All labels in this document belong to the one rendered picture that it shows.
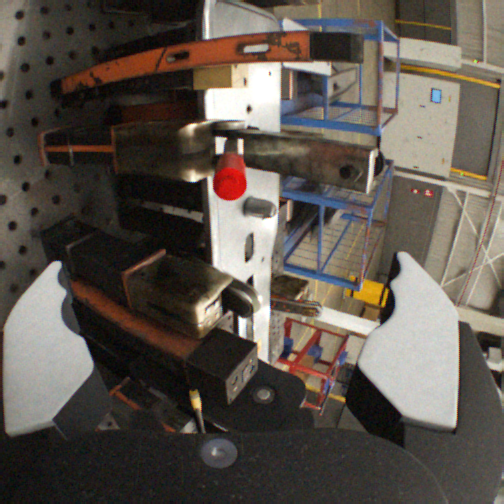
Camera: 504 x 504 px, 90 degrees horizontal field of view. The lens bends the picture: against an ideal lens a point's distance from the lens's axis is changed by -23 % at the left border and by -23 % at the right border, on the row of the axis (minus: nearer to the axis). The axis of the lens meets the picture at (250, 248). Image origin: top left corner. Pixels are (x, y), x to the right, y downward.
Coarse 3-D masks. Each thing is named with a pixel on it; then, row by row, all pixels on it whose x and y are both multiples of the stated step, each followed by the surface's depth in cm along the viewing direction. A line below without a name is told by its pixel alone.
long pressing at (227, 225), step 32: (224, 0) 34; (224, 32) 35; (256, 32) 41; (256, 64) 44; (224, 96) 39; (256, 96) 46; (256, 192) 54; (224, 224) 47; (256, 224) 56; (224, 256) 49; (256, 256) 59; (256, 288) 63; (256, 320) 66
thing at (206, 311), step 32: (64, 224) 52; (64, 256) 47; (96, 256) 44; (128, 256) 44; (160, 256) 43; (128, 288) 39; (160, 288) 36; (192, 288) 36; (160, 320) 38; (192, 320) 34
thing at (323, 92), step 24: (312, 24) 175; (336, 24) 167; (360, 24) 160; (384, 24) 159; (336, 72) 219; (360, 72) 274; (312, 96) 280; (336, 96) 236; (360, 96) 287; (288, 120) 223; (312, 120) 214; (336, 120) 227
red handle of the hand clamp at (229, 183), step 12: (228, 144) 30; (228, 156) 23; (216, 168) 22; (228, 168) 20; (240, 168) 21; (216, 180) 20; (228, 180) 20; (240, 180) 20; (216, 192) 21; (228, 192) 20; (240, 192) 21
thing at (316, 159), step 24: (264, 144) 29; (288, 144) 28; (312, 144) 26; (336, 144) 25; (360, 144) 25; (264, 168) 30; (288, 168) 29; (312, 168) 27; (336, 168) 26; (360, 168) 24
